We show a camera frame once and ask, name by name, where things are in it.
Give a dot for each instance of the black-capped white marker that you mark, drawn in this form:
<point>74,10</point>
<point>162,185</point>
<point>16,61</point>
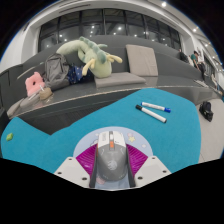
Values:
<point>151,114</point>

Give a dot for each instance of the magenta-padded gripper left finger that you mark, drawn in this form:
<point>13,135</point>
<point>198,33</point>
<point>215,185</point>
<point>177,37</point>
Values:
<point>71,169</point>

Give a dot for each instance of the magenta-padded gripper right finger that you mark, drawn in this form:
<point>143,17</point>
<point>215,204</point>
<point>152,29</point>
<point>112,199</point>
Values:
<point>150,168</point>

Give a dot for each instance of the blue-capped white marker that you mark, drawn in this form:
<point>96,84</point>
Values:
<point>155,106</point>

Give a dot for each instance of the grey backpack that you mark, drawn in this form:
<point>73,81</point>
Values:
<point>56,70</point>

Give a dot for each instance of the upright beige cushion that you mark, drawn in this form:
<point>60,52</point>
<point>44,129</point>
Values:
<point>142,60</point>

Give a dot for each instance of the ceiling lights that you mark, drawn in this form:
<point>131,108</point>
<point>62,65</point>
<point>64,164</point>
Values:
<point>164,4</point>

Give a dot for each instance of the navy patterned bag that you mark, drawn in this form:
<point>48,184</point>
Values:
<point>78,73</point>

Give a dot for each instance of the dark glass window wall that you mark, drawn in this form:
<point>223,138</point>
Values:
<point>116,28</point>

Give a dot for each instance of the black bag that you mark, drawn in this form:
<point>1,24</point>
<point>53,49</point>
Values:
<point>206,111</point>

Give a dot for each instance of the square grey seat cushion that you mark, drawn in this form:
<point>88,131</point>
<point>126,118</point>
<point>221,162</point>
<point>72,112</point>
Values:
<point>15,108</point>

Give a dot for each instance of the round printed mouse pad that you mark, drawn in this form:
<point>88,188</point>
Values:
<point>86,141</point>

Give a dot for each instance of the flat grey seat cushion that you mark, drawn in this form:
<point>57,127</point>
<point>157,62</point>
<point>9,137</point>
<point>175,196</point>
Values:
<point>120,80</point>

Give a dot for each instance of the person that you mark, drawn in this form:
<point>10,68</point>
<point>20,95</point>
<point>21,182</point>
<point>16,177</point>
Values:
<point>197,61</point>

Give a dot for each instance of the grey and white computer mouse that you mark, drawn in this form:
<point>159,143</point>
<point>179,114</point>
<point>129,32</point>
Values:
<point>111,156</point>

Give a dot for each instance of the pink plush toy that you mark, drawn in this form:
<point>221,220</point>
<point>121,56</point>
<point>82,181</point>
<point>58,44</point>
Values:
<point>34,84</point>

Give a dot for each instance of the green eraser block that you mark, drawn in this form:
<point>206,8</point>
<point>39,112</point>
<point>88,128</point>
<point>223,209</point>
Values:
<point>9,136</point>

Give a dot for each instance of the round grey seat cushion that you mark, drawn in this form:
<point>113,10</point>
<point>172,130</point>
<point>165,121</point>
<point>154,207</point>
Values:
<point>30,100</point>

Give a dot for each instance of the green dragon plush toy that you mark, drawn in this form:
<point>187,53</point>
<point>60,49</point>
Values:
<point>100,65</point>

